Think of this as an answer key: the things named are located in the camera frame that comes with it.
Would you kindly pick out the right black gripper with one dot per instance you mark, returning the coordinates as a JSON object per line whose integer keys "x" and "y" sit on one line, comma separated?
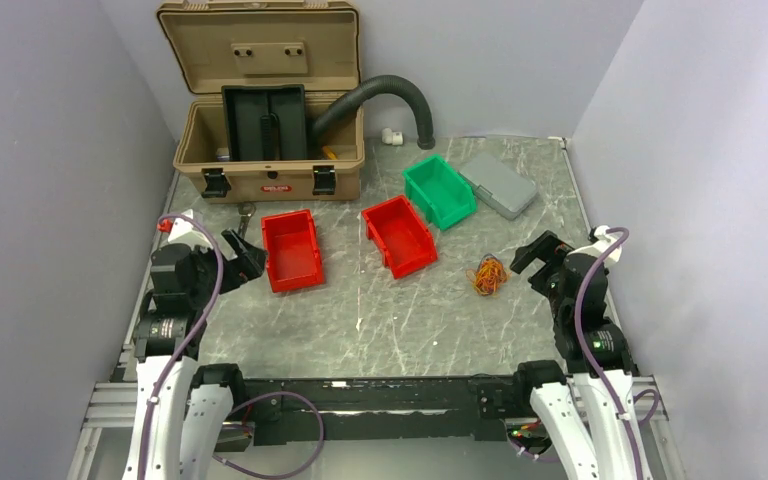
{"x": 547, "y": 241}

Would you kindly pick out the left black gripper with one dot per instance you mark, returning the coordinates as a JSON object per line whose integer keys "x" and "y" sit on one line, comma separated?
{"x": 248, "y": 264}

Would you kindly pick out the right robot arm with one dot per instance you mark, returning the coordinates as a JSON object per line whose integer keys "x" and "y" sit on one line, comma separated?
{"x": 587, "y": 405}

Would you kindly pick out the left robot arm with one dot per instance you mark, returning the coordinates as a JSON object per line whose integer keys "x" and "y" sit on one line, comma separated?
{"x": 182, "y": 405}

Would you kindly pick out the silver wrench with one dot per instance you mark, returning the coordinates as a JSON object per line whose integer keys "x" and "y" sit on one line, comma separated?
{"x": 246, "y": 211}

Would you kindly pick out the left red plastic bin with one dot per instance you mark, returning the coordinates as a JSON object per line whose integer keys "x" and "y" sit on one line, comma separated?
{"x": 294, "y": 259}

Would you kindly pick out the red plastic bin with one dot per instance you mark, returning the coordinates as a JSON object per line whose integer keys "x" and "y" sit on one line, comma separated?
{"x": 294, "y": 259}
{"x": 404, "y": 241}

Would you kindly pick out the grey plastic case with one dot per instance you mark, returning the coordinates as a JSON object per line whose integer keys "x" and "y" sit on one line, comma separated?
{"x": 499, "y": 186}

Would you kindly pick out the green plastic bin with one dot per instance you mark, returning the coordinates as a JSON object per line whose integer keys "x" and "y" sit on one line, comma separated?
{"x": 439, "y": 191}

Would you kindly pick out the yellow item in toolbox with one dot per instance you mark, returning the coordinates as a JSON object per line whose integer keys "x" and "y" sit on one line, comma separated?
{"x": 328, "y": 153}

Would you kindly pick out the black toolbox tray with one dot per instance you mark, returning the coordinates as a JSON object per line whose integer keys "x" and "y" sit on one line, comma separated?
{"x": 266, "y": 123}

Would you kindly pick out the right red plastic bin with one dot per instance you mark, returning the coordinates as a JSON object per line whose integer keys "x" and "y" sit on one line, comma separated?
{"x": 404, "y": 241}

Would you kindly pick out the white pipe fitting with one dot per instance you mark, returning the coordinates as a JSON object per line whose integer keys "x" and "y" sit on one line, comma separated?
{"x": 392, "y": 137}

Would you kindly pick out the tan plastic toolbox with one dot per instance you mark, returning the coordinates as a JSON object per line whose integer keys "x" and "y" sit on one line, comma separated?
{"x": 261, "y": 72}

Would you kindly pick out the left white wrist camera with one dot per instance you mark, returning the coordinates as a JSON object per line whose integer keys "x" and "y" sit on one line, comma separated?
{"x": 180, "y": 231}

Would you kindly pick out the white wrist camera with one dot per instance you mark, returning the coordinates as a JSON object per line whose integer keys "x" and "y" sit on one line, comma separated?
{"x": 180, "y": 231}
{"x": 607, "y": 242}

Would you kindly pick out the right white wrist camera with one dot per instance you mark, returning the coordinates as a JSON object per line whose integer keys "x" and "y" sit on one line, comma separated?
{"x": 607, "y": 242}

